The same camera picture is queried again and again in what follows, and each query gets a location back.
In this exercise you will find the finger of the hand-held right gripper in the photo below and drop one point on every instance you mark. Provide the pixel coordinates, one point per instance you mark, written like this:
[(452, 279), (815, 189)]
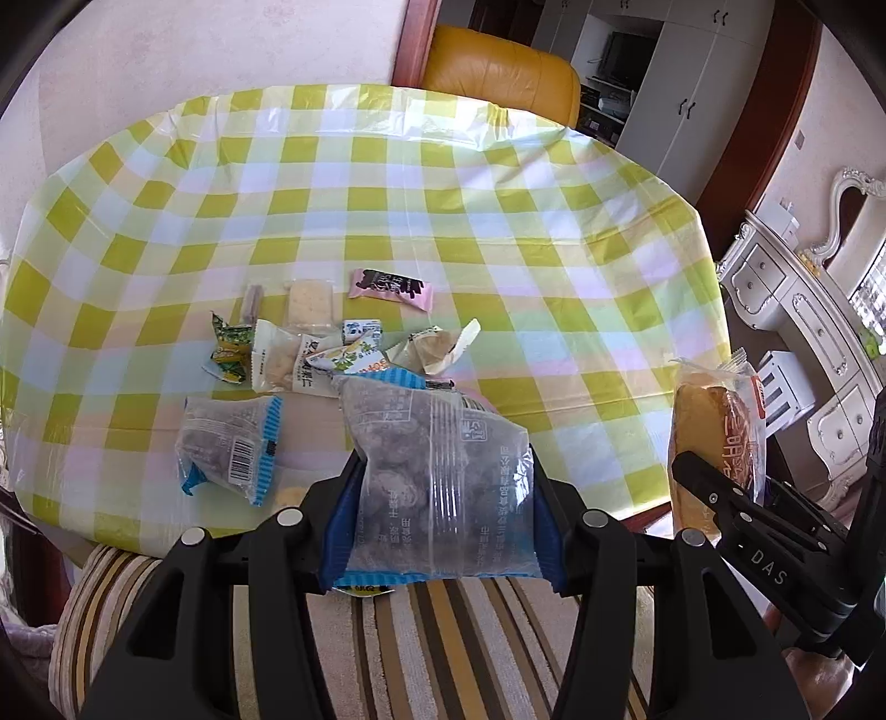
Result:
[(706, 484), (803, 509)]

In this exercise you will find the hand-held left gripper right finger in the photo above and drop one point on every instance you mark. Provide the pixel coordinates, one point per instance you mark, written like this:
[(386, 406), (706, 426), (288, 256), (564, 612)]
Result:
[(547, 547)]

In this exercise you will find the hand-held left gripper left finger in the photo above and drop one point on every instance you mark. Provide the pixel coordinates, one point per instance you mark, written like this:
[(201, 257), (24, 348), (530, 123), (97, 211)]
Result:
[(339, 529)]

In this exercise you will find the clear bread packet orange label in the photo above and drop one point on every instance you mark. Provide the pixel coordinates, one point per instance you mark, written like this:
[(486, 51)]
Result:
[(713, 422)]

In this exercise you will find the clear blue-trim snack bag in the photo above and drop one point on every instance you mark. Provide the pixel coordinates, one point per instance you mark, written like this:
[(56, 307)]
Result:
[(436, 484), (228, 443)]

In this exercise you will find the green lemon print packet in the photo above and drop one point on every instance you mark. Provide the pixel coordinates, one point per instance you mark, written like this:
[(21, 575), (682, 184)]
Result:
[(346, 360)]

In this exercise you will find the white biscuit packet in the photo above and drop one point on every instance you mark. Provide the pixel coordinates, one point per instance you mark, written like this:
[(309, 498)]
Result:
[(277, 360)]

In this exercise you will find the green pea snack packet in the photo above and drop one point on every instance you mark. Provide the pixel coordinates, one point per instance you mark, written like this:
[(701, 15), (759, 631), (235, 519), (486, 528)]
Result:
[(230, 365), (234, 336)]

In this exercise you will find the white slatted stool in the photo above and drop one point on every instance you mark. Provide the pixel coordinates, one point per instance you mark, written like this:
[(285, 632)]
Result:
[(782, 388)]

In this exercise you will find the striped seat cushion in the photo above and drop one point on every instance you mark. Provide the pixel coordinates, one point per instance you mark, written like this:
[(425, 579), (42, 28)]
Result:
[(429, 658)]

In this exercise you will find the small green box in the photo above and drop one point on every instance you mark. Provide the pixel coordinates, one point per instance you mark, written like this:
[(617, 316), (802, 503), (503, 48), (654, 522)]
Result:
[(870, 339)]

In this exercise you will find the small blue white candy packet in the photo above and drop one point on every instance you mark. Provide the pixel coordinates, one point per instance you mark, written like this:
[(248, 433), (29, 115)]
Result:
[(363, 331)]

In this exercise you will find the white ornate dresser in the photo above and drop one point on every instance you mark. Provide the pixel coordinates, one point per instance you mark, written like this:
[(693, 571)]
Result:
[(796, 304)]

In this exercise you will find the clear square cracker packet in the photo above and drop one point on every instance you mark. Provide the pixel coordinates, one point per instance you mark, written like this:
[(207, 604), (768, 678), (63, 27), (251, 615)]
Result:
[(306, 303)]

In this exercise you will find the pink packet with black print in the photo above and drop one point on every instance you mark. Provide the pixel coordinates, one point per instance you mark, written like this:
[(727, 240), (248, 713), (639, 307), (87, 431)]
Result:
[(387, 287)]

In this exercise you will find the yellow green checked tablecloth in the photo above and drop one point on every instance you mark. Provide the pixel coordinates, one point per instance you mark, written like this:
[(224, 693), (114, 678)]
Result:
[(415, 194)]

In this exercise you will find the white wardrobe cabinet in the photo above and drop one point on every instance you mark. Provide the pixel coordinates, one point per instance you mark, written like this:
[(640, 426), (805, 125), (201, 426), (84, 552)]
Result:
[(692, 90)]

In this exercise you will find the black television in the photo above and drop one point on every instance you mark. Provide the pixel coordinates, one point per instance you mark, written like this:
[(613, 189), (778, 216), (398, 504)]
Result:
[(626, 55)]

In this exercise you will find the yellow leather chair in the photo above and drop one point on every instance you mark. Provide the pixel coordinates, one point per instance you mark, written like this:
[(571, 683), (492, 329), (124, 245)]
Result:
[(498, 76)]

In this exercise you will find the wall switch plate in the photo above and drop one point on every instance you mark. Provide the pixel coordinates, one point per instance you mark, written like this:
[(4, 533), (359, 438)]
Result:
[(799, 140)]

